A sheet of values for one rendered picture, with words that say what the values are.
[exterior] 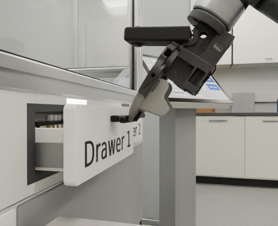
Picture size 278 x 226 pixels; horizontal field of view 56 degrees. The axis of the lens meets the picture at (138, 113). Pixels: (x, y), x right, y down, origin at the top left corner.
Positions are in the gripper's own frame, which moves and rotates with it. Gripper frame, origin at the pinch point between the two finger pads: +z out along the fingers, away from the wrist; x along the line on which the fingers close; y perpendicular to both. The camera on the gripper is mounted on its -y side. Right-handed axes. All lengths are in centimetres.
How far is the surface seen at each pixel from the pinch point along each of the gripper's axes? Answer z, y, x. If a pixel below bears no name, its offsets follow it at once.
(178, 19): -55, -48, 163
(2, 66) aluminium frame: 1.6, -12.1, -19.4
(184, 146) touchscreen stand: 13, 12, 89
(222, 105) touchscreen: -15, 16, 98
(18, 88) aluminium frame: 3.6, -10.7, -16.7
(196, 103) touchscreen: -8, 5, 80
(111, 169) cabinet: 18.7, -0.4, 18.9
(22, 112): 6.3, -9.1, -15.6
